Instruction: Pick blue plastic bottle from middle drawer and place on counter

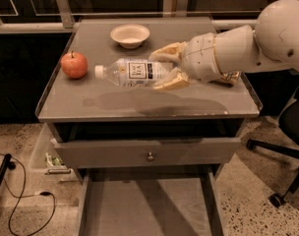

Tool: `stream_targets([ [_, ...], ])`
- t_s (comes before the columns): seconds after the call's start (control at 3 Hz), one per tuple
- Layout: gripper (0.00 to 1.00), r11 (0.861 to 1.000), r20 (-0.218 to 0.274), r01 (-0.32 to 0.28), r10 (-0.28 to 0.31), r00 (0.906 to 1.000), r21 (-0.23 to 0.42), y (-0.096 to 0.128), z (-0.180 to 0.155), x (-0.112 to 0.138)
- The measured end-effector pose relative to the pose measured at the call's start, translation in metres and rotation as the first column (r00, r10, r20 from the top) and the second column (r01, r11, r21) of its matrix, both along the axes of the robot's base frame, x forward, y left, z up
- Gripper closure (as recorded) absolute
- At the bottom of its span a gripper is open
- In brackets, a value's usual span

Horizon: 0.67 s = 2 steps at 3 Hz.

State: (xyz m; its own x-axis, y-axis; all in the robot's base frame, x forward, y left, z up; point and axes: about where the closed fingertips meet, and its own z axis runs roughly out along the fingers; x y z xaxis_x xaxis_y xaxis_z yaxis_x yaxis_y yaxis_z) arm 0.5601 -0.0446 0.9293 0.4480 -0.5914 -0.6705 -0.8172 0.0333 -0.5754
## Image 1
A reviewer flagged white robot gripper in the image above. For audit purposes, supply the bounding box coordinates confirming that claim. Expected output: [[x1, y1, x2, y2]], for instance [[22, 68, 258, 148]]
[[149, 32, 221, 91]]

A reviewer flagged clear plastic water bottle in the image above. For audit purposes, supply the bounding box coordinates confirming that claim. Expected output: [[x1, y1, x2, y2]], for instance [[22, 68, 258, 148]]
[[94, 58, 174, 88]]

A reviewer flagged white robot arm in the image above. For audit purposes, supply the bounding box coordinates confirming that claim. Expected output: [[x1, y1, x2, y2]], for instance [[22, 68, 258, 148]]
[[149, 0, 299, 90]]

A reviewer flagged round metal drawer knob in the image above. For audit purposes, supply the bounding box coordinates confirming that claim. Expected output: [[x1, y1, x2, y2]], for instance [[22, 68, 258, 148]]
[[147, 152, 154, 162]]

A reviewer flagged grey drawer cabinet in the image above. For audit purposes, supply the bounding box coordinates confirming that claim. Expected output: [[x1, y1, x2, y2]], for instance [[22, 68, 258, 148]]
[[35, 16, 264, 236]]

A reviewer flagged grey top drawer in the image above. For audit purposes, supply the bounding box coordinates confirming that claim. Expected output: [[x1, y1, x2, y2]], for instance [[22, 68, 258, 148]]
[[53, 138, 241, 169]]

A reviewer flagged grey open middle drawer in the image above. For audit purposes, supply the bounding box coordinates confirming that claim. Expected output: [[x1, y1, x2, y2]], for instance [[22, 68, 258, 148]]
[[74, 171, 228, 236]]

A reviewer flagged white paper bowl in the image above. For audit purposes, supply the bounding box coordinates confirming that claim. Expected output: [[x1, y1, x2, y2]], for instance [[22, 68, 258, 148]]
[[110, 24, 150, 49]]

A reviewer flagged crushed gold soda can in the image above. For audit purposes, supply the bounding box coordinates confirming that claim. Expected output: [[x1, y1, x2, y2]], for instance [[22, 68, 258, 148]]
[[214, 72, 241, 87]]

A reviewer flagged red apple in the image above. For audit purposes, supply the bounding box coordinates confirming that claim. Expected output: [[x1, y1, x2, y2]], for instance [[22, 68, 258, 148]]
[[61, 51, 88, 79]]

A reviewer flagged black office chair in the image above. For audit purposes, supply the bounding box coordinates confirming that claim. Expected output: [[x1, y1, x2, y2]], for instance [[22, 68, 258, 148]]
[[246, 77, 299, 208]]

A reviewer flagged black floor stand bar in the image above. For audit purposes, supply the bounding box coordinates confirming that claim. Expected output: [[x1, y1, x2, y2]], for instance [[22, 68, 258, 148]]
[[0, 153, 12, 186]]

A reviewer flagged metal window frame rail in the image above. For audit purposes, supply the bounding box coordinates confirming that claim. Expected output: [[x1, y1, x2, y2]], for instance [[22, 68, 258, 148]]
[[0, 0, 299, 35]]

